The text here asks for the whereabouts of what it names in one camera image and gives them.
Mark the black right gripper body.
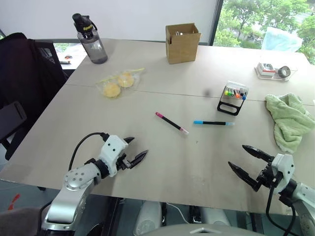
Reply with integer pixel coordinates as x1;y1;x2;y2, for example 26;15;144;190
255;162;282;191

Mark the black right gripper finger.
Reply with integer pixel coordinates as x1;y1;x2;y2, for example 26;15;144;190
242;145;274;164
228;161;262;193

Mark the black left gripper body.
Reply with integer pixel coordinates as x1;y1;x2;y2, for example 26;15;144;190
116;153;131;172

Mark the pink capped black pen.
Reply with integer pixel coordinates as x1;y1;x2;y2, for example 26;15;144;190
155;112;189;135

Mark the black marker set case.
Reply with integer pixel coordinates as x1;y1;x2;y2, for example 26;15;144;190
217;80;250;117

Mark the blue capped black pen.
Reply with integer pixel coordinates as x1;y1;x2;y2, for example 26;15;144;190
192;119;235;127

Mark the red and white small box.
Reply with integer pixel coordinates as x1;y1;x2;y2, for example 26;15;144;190
257;62;277;74

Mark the brown cardboard box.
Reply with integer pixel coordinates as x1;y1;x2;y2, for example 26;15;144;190
165;23;202;65

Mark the green terry towel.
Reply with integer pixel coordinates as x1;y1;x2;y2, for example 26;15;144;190
264;93;313;154

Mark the white rounded robot leg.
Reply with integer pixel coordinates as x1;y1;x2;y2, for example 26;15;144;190
202;208;231;226
136;201;163;236

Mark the yellow round bun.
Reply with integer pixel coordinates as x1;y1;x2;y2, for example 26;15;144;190
103;82;122;98
118;71;135;89

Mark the clear plastic zip bag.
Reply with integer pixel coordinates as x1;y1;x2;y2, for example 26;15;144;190
95;67;146;100

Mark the grey robot torso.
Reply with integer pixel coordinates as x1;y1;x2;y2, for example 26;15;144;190
144;223;248;236

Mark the clear plastic tray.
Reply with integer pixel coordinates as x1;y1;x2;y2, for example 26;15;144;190
254;61;298;82

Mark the grey tape roll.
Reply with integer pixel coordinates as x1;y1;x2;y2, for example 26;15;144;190
277;65;291;77

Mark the grey water bottle black lid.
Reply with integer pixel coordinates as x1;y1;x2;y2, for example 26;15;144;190
71;13;109;65

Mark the light blue plastic bag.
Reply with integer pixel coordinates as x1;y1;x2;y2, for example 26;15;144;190
261;26;303;53

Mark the dark grey rounded shape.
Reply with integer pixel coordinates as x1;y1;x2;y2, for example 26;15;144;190
0;207;48;236

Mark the black office chair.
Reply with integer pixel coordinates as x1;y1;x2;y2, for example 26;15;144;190
0;32;69;161

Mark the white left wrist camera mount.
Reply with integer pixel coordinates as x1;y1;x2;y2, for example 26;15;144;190
99;134;129;177

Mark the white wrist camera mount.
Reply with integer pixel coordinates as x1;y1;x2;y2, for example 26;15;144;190
99;134;129;177
270;153;295;195

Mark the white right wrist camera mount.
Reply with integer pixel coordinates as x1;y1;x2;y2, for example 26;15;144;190
270;153;295;195

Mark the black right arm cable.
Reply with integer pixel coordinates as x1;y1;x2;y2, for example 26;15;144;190
265;183;299;236

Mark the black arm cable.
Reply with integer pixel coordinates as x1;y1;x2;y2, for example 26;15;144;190
265;183;299;236
68;132;109;171

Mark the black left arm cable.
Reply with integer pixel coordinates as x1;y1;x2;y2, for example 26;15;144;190
68;132;109;171

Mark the white thin cable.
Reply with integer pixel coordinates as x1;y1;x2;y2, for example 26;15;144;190
166;202;190;224

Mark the dark window frame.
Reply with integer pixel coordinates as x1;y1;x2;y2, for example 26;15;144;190
208;0;224;47

